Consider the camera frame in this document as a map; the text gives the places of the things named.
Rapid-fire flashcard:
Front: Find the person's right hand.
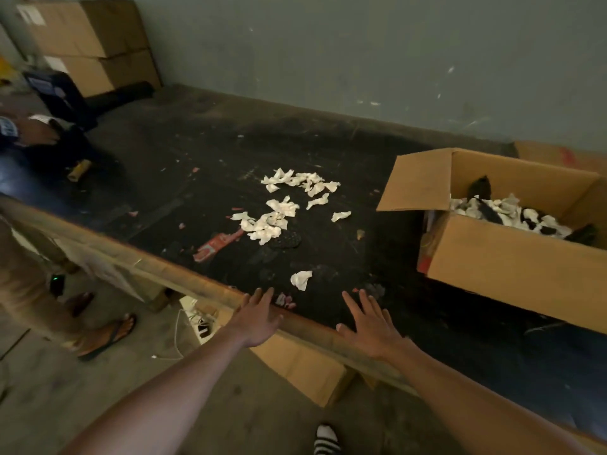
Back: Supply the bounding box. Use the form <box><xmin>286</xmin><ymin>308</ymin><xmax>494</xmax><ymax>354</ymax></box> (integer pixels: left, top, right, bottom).
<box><xmin>335</xmin><ymin>288</ymin><xmax>411</xmax><ymax>361</ymax></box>

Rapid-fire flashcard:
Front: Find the person's left hand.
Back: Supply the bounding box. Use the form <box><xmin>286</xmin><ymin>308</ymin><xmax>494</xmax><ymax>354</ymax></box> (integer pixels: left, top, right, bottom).
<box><xmin>226</xmin><ymin>287</ymin><xmax>285</xmax><ymax>349</ymax></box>

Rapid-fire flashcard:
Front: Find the pile of white paper shreds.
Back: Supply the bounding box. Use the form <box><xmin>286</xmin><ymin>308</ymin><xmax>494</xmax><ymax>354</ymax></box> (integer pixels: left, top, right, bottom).
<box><xmin>230</xmin><ymin>167</ymin><xmax>353</xmax><ymax>292</ymax></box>
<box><xmin>449</xmin><ymin>174</ymin><xmax>598</xmax><ymax>246</ymax></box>

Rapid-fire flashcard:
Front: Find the brown cardboard box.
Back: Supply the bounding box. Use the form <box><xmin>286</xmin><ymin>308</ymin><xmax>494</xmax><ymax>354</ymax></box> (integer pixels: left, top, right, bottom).
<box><xmin>376</xmin><ymin>147</ymin><xmax>607</xmax><ymax>335</ymax></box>

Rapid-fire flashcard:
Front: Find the person's left forearm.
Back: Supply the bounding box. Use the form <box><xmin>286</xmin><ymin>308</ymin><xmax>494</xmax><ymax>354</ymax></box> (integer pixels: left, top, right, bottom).
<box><xmin>59</xmin><ymin>326</ymin><xmax>252</xmax><ymax>455</ymax></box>

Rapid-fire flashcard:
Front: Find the person's right forearm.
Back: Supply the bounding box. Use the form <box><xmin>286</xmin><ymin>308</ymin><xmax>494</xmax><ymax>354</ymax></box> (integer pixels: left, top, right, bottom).
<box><xmin>386</xmin><ymin>338</ymin><xmax>596</xmax><ymax>455</ymax></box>

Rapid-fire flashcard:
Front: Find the flattened red-printed cardboard sheet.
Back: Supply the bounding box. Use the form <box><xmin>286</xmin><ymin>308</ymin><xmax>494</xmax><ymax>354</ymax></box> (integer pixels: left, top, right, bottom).
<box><xmin>514</xmin><ymin>140</ymin><xmax>607</xmax><ymax>176</ymax></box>

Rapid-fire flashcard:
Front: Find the plain brown carton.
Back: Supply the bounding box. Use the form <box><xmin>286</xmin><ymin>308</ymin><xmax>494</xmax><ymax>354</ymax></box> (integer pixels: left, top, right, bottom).
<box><xmin>216</xmin><ymin>307</ymin><xmax>357</xmax><ymax>408</ymax></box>

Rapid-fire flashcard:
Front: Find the red label sticker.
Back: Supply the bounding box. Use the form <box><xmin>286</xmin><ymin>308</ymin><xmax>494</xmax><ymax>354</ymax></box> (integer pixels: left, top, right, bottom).
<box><xmin>193</xmin><ymin>229</ymin><xmax>245</xmax><ymax>263</ymax></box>

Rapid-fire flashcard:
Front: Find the striped black and white slipper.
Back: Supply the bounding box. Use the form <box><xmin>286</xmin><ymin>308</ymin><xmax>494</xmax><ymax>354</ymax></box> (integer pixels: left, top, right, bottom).
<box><xmin>312</xmin><ymin>423</ymin><xmax>342</xmax><ymax>455</ymax></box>

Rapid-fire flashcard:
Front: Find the dark scuffed table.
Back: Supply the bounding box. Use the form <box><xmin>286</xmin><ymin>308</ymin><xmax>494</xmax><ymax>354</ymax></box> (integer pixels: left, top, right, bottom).
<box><xmin>0</xmin><ymin>82</ymin><xmax>607</xmax><ymax>441</ymax></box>

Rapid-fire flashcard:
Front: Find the yellow tape roll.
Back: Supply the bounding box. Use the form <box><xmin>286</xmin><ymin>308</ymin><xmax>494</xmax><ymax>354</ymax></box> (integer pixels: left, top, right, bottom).
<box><xmin>67</xmin><ymin>159</ymin><xmax>92</xmax><ymax>183</ymax></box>

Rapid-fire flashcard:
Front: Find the white cable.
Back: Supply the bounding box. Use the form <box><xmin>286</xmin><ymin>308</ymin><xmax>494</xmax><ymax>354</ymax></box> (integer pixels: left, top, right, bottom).
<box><xmin>151</xmin><ymin>298</ymin><xmax>214</xmax><ymax>361</ymax></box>

